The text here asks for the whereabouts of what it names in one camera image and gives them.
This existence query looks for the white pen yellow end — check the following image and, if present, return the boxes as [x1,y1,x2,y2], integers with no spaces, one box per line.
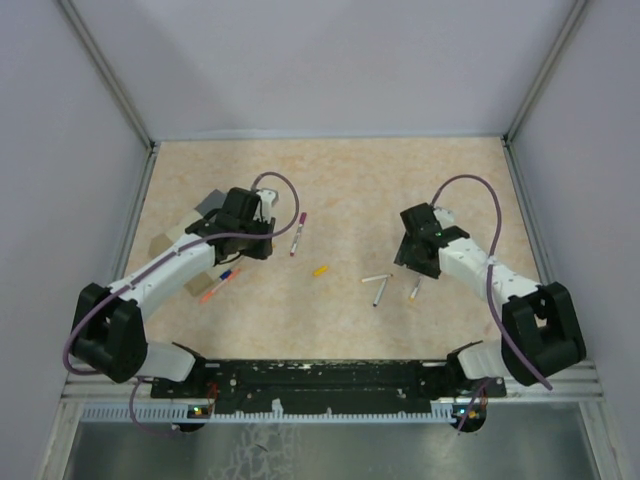
[409,276,423,302]

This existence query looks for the magenta marker pen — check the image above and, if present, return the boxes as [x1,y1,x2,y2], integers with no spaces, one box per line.
[289,212,307,257]

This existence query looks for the yellow pen cap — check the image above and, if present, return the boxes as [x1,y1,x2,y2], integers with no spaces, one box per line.
[313,265,329,277]

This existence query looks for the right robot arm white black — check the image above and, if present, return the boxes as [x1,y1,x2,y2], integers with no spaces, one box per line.
[394,203,586,396]

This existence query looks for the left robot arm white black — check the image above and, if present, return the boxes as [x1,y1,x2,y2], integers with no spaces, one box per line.
[64,188,279,397]

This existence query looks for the white pen dark tip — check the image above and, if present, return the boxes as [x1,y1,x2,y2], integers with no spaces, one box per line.
[360,273,393,283]

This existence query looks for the orange pen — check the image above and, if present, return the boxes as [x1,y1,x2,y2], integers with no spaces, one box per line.
[199,268,241,304]

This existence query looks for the white pen blue end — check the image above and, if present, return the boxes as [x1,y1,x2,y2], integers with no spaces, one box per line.
[372,278,389,308]

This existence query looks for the folded grey beige cloth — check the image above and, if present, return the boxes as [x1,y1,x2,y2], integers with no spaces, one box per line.
[149,189,226,299]

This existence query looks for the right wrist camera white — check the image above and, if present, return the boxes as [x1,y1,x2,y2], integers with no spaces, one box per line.
[433,207,456,229]

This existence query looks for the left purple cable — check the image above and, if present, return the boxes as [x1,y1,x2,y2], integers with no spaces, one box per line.
[59,171,302,439]

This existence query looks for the purple cable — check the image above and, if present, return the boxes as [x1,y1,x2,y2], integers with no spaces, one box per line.
[430,173,554,391]
[59,171,302,439]

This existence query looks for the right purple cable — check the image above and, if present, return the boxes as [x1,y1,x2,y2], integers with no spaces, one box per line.
[430,173,554,391]

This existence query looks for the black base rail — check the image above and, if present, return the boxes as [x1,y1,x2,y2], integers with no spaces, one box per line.
[151,358,483,415]

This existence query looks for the aluminium frame rail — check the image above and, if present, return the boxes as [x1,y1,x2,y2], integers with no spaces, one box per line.
[61,361,604,403]

